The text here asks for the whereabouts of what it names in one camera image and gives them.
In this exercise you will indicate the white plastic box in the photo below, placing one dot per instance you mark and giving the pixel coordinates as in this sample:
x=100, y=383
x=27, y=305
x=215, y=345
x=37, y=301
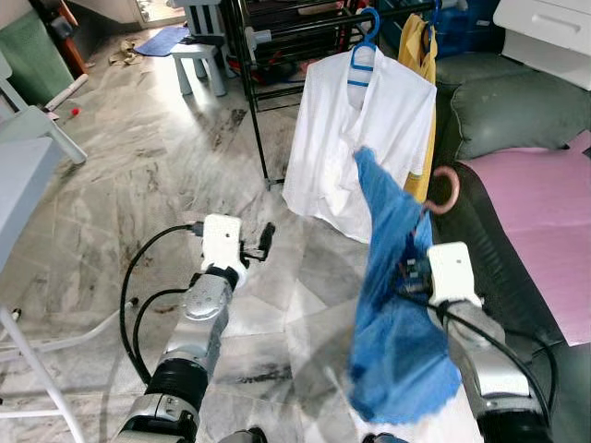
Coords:
x=545, y=37

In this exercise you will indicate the small red ball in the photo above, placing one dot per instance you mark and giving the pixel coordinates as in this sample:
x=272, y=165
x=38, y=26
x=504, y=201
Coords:
x=75, y=111

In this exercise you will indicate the green plastic bin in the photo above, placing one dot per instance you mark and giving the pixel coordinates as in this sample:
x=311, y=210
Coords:
x=32, y=55

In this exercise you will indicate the bright blue shirt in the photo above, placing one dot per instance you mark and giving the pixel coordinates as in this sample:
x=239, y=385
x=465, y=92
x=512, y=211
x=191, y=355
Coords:
x=397, y=323

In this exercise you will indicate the yellow shirt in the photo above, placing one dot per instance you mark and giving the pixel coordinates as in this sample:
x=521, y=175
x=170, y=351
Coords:
x=416, y=41

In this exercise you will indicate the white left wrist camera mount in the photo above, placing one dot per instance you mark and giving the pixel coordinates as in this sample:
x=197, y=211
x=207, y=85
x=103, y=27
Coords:
x=222, y=245

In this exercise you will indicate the pink mat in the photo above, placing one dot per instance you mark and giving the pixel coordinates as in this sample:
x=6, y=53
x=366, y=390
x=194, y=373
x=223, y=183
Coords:
x=536, y=231

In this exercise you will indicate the pale plastic stool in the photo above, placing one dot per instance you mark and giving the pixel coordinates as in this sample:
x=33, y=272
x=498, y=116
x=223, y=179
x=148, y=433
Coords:
x=199, y=55

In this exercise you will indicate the black metal clothes rack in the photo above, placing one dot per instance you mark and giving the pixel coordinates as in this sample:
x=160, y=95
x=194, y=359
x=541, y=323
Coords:
x=261, y=120

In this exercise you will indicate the white tube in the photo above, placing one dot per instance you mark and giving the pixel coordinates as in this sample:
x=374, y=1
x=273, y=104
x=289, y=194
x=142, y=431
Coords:
x=66, y=92

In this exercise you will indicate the blue clothes hanger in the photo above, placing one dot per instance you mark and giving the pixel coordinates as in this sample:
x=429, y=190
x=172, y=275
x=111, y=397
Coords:
x=360, y=69
x=432, y=23

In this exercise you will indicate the pink clothes hanger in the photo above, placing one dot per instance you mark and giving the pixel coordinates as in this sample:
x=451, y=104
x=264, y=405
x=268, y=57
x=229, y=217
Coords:
x=454, y=189

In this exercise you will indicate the dark green sofa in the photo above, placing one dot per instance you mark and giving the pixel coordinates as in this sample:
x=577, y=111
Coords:
x=517, y=111

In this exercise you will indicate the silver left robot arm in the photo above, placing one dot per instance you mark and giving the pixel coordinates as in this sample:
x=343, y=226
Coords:
x=199, y=314

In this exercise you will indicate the white shirt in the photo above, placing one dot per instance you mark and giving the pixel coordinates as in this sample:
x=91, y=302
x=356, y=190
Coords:
x=332, y=157

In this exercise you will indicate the robot left leg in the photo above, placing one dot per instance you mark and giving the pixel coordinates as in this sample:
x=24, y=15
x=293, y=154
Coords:
x=242, y=435

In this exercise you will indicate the light blue folding table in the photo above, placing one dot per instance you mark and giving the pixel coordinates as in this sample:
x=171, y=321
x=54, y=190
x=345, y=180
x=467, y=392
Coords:
x=18, y=194

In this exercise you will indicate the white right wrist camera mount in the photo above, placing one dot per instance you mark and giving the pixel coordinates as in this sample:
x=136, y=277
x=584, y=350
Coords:
x=452, y=272

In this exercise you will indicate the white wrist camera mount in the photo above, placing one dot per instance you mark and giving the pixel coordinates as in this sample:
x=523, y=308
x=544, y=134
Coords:
x=452, y=272
x=222, y=245

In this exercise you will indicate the blue floor mat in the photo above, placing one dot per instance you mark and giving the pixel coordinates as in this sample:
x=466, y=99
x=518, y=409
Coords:
x=164, y=41

